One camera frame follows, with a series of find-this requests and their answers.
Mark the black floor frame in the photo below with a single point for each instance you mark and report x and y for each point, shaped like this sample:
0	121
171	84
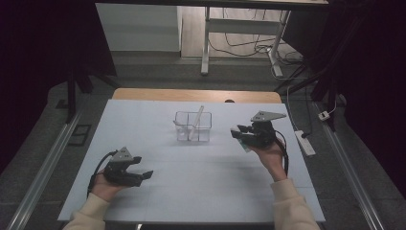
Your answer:
79	134

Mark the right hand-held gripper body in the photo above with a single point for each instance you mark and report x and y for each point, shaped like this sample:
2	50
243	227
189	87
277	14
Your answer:
261	135

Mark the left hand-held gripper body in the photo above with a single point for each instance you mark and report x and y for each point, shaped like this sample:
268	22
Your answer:
119	174

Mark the white pen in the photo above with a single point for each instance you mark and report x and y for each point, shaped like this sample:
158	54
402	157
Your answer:
196	123

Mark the small white adapter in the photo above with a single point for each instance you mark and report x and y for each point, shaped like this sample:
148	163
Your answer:
324	115

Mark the white power strip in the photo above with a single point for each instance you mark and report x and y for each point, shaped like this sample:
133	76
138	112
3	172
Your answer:
305	143

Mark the aluminium rail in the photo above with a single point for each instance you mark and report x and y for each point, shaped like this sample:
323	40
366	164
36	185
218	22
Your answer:
348	166
44	169

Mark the black stand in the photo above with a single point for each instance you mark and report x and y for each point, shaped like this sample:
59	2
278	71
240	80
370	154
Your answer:
71	96
324	86

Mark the clear plastic organizer box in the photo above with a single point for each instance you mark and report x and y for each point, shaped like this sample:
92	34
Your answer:
201	126

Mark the white desk frame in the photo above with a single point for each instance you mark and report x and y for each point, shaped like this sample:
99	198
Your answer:
242	26

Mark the person's left hand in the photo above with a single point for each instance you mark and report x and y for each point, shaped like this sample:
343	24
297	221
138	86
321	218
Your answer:
103	188

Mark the white cabinet panel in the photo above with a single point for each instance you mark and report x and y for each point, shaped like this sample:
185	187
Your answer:
137	27

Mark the white table mat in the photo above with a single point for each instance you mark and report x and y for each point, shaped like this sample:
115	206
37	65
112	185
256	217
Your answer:
191	204

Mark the person's right hand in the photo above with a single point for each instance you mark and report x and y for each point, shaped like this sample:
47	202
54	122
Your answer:
271	159

